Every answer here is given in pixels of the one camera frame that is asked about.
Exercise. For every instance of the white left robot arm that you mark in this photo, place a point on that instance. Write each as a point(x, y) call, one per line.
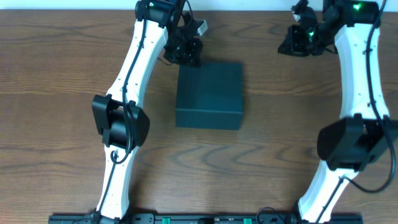
point(161, 27)

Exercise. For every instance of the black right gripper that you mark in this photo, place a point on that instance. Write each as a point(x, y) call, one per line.
point(291, 46)

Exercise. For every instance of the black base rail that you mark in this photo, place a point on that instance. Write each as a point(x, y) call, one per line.
point(149, 218)

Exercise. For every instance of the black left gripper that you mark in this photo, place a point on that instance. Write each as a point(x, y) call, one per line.
point(196, 50)

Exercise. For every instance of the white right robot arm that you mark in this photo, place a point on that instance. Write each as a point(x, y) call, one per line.
point(364, 130)

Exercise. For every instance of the dark green box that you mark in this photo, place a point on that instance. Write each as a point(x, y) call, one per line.
point(210, 96)

